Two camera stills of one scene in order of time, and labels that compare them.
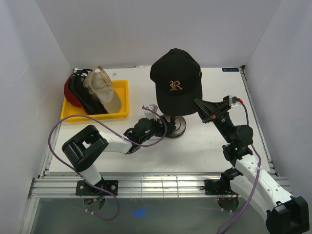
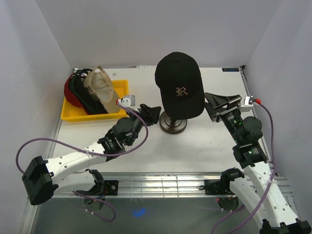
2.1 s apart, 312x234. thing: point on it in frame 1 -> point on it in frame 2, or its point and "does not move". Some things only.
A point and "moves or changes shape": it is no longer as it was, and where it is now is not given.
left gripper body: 156,129 -> 145,120
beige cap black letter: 100,83 does not move
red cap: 71,97 does not move
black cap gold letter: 178,79 moves or changes shape
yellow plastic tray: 120,87 does not move
